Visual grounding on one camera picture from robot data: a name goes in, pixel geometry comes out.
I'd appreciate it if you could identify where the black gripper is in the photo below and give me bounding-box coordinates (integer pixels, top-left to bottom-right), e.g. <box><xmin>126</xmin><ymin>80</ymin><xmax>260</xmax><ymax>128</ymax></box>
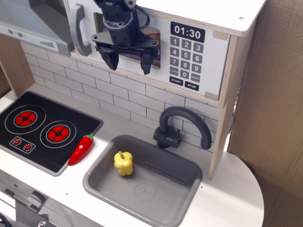
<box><xmin>91</xmin><ymin>16</ymin><xmax>160</xmax><ymax>75</ymax></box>

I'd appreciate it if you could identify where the white toy microwave door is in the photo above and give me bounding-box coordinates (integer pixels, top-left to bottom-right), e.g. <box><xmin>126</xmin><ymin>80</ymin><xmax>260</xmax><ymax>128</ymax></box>
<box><xmin>68</xmin><ymin>0</ymin><xmax>230</xmax><ymax>100</ymax></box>

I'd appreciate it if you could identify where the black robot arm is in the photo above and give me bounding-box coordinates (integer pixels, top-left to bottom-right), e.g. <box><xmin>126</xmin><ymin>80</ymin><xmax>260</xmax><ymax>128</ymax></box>
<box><xmin>91</xmin><ymin>0</ymin><xmax>160</xmax><ymax>75</ymax></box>

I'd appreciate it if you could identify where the white wooden microwave cabinet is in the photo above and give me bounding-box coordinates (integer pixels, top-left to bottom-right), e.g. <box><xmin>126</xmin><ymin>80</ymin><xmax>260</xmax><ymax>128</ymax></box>
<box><xmin>71</xmin><ymin>0</ymin><xmax>265</xmax><ymax>178</ymax></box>

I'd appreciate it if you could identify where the orange glass bowl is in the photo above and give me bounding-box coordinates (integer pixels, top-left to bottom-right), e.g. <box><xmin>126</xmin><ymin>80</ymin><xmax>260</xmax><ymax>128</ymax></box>
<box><xmin>148</xmin><ymin>33</ymin><xmax>160</xmax><ymax>43</ymax></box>

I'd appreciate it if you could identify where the dark grey toy faucet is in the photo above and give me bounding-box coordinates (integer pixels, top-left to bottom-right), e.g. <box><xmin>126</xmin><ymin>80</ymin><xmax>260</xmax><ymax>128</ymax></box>
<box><xmin>153</xmin><ymin>106</ymin><xmax>213</xmax><ymax>150</ymax></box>

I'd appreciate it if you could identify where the grey range hood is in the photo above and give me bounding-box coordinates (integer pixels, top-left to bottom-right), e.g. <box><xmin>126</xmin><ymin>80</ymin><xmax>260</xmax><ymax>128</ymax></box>
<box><xmin>0</xmin><ymin>0</ymin><xmax>74</xmax><ymax>57</ymax></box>

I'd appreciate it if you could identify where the red toy chili pepper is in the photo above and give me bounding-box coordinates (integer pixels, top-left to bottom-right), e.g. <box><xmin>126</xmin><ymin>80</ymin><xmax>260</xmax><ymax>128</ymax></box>
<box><xmin>68</xmin><ymin>133</ymin><xmax>94</xmax><ymax>166</ymax></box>

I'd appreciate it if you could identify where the yellow toy bell pepper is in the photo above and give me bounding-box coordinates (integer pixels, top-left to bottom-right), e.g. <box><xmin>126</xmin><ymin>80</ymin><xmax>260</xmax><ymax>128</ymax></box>
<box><xmin>114</xmin><ymin>151</ymin><xmax>134</xmax><ymax>176</ymax></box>

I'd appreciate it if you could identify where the black toy stovetop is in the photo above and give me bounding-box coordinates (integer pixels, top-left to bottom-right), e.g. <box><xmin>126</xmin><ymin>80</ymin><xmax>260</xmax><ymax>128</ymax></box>
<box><xmin>0</xmin><ymin>92</ymin><xmax>103</xmax><ymax>176</ymax></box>

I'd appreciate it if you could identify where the grey toy sink basin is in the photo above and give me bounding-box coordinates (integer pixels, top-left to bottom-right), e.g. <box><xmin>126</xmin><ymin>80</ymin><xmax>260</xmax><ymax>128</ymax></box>
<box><xmin>83</xmin><ymin>135</ymin><xmax>202</xmax><ymax>227</ymax></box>

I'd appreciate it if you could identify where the brown cardboard box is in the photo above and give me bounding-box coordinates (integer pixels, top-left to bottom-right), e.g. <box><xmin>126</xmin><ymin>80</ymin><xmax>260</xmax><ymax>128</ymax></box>
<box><xmin>228</xmin><ymin>0</ymin><xmax>303</xmax><ymax>227</ymax></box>

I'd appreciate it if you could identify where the grey oven knob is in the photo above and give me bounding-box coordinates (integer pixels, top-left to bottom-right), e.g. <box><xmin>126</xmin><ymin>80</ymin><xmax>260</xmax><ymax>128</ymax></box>
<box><xmin>27</xmin><ymin>191</ymin><xmax>46</xmax><ymax>208</ymax></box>

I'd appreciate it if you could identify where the black metal base plate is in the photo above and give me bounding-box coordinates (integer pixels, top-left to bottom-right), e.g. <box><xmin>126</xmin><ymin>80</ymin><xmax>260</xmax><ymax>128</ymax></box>
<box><xmin>15</xmin><ymin>201</ymin><xmax>56</xmax><ymax>227</ymax></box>

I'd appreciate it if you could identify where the black cable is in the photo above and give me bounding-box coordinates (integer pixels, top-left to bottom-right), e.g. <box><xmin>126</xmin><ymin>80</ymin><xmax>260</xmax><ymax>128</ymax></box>
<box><xmin>0</xmin><ymin>212</ymin><xmax>11</xmax><ymax>227</ymax></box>

